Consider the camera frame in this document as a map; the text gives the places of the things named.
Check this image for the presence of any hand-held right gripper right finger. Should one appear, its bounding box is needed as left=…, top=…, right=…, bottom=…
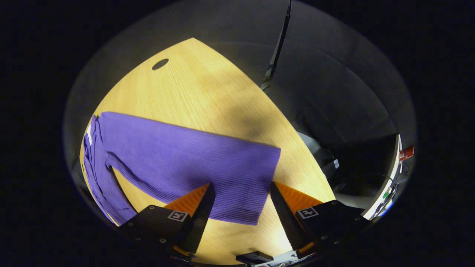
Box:
left=270, top=181, right=368, bottom=260

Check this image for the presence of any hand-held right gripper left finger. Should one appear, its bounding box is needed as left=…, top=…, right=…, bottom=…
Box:
left=119, top=182, right=216, bottom=262

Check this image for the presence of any purple knit cardigan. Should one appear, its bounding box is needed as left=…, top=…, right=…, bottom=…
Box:
left=82, top=111, right=282, bottom=227

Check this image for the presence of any white flat panel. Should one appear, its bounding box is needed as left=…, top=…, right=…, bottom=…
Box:
left=362, top=133, right=404, bottom=221

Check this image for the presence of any black hanging cable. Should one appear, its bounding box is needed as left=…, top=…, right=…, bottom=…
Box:
left=260, top=0, right=292, bottom=91

